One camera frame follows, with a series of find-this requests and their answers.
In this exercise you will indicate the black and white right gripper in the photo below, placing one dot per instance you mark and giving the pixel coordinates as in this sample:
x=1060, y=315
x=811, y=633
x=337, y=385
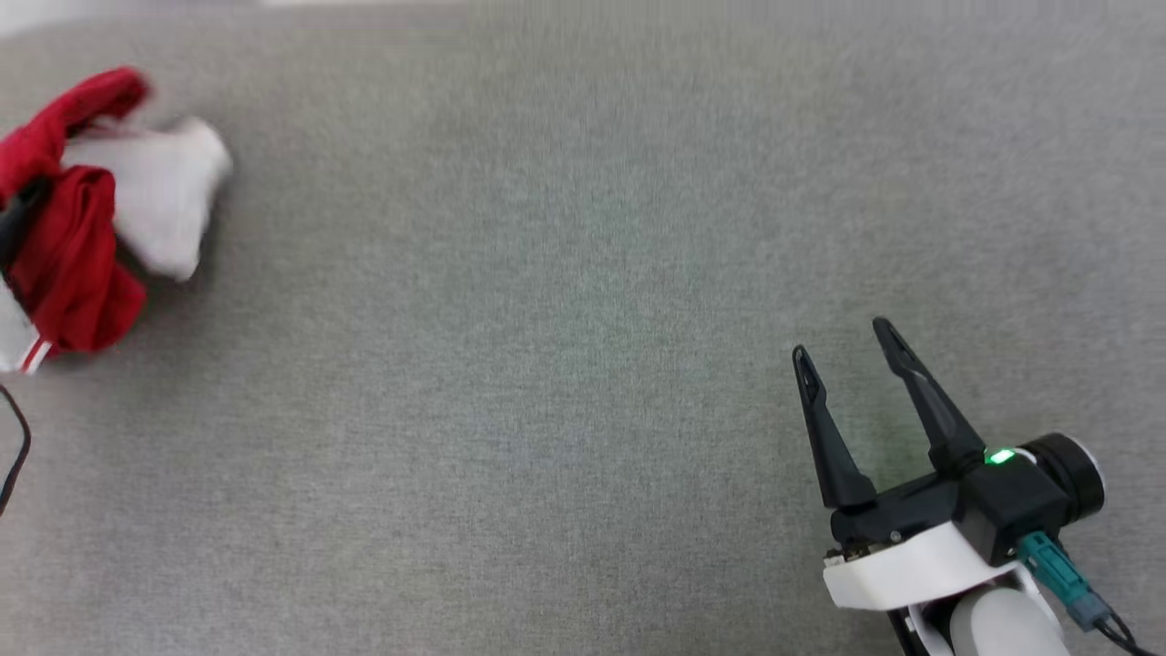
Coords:
x=902, y=556

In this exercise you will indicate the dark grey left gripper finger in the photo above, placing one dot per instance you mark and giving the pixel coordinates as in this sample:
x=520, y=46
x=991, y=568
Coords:
x=16, y=223

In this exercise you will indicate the red and white garment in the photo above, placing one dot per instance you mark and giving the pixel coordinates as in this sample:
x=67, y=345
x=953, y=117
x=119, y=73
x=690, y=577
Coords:
x=73, y=260

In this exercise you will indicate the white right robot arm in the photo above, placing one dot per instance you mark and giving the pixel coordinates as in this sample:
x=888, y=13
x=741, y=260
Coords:
x=1002, y=629

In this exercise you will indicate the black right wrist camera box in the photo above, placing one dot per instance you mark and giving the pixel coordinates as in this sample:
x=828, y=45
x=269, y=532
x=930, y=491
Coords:
x=1025, y=501

